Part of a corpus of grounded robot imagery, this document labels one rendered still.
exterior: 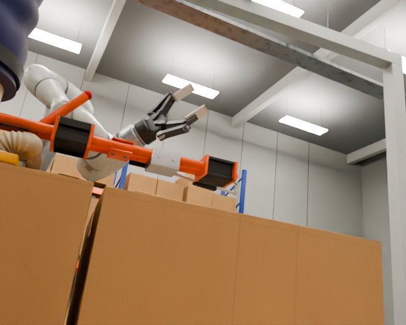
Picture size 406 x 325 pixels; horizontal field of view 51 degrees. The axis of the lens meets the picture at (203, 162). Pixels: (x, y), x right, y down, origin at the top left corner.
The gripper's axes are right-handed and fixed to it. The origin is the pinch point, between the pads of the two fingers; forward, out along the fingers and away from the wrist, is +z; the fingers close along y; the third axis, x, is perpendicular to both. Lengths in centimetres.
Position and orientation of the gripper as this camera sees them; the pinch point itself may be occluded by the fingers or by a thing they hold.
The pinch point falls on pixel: (196, 98)
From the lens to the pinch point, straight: 130.3
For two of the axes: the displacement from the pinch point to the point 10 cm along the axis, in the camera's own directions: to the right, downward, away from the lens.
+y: 3.1, 5.9, -7.4
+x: -4.4, -6.0, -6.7
